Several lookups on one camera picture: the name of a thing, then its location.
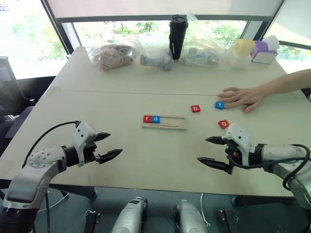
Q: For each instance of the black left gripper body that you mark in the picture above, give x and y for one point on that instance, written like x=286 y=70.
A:
x=90 y=153

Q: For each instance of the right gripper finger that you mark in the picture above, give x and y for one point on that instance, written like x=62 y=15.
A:
x=216 y=165
x=216 y=140

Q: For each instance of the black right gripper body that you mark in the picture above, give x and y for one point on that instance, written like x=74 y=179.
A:
x=234 y=155

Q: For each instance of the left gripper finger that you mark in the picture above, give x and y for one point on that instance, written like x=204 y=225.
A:
x=109 y=155
x=102 y=136

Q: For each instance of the red letter tile o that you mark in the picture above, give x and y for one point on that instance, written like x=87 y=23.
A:
x=223 y=124

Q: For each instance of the blue letter tile t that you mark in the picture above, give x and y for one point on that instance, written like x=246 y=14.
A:
x=219 y=105

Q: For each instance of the red letter tile b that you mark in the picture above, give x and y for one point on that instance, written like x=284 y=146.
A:
x=196 y=108

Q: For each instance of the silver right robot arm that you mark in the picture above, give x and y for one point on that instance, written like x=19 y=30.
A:
x=286 y=155

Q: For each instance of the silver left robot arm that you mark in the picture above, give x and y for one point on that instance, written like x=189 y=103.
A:
x=36 y=170

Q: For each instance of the person's bare forearm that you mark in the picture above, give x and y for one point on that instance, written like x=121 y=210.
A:
x=289 y=82

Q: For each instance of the wooden letter tray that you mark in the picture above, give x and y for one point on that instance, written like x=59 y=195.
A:
x=173 y=123

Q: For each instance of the red letter tile r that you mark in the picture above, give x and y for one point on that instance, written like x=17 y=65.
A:
x=147 y=119

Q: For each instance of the blue letter tile o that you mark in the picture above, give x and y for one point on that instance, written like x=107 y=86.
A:
x=156 y=119

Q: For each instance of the silver right robot leg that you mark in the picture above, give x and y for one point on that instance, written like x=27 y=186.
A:
x=189 y=216

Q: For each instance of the silver robot leg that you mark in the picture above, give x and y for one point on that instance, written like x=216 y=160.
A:
x=130 y=216
x=189 y=216

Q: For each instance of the silver left robot leg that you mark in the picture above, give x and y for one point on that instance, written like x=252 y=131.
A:
x=130 y=216

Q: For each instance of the person's bare hand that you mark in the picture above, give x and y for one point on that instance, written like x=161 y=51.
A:
x=247 y=97

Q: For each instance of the black table leg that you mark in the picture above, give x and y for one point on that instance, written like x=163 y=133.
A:
x=262 y=201
x=77 y=191

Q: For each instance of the plastic bag with pink cloth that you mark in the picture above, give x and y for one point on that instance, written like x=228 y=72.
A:
x=109 y=57

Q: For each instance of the clear plastic container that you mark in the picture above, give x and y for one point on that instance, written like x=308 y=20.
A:
x=236 y=61

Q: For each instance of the plastic bag with grey object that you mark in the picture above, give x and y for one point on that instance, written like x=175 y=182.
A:
x=155 y=58

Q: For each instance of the yellow plastic cup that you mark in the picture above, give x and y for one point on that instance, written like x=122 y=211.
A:
x=243 y=47

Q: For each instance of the black office chair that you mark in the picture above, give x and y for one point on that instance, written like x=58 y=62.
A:
x=9 y=97

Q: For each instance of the purple tissue box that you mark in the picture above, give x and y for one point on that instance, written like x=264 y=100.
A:
x=263 y=54

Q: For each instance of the black travel tumbler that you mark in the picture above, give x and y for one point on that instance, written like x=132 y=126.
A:
x=177 y=38

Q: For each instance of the white roller blind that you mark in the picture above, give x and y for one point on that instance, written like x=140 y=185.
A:
x=158 y=7

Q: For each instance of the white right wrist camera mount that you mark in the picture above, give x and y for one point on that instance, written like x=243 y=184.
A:
x=238 y=138

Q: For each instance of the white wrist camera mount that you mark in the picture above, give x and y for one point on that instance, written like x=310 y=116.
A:
x=238 y=138
x=81 y=136

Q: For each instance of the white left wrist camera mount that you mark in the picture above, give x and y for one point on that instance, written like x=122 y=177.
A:
x=81 y=136

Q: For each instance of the black metal bracket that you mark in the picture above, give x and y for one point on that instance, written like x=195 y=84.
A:
x=92 y=222
x=229 y=221

